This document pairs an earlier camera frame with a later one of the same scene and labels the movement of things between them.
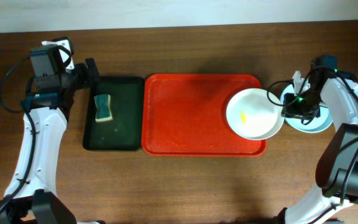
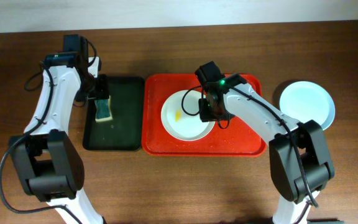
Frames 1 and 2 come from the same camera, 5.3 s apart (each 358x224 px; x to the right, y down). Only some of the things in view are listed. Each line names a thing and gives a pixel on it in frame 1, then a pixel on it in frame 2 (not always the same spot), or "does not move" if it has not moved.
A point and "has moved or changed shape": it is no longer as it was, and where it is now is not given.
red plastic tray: (184, 115) does not move
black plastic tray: (126, 130) does not move
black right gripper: (295, 109) to (207, 116)
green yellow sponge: (103, 107) does not move
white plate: (255, 114) has moved or changed shape
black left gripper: (91, 72) to (101, 90)
